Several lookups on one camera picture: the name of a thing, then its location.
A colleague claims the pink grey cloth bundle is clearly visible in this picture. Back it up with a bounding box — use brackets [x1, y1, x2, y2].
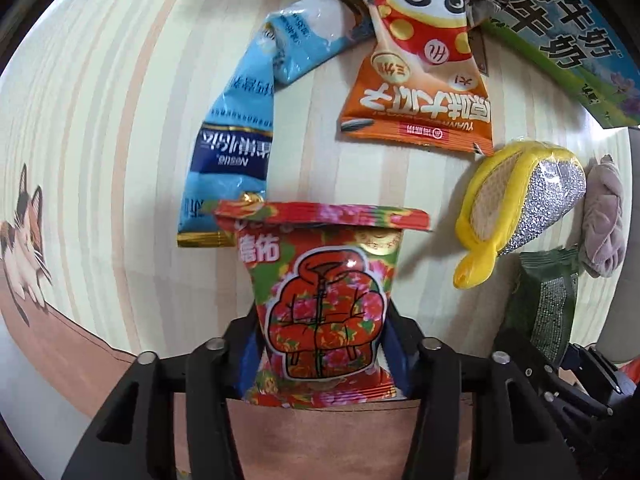
[579, 154, 626, 278]

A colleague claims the red floral snack packet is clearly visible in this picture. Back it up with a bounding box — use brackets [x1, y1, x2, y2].
[214, 200, 430, 408]

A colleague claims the green snack packet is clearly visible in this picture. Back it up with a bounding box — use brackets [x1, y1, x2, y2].
[501, 246, 579, 367]

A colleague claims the blue Nestle sachet strip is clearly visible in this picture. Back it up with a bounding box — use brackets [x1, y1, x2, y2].
[177, 0, 373, 248]

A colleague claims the cardboard milk box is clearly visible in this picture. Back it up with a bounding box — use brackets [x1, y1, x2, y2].
[469, 0, 639, 128]

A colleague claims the orange panda snack packet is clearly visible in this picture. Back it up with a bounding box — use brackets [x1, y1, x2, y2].
[340, 0, 506, 155]

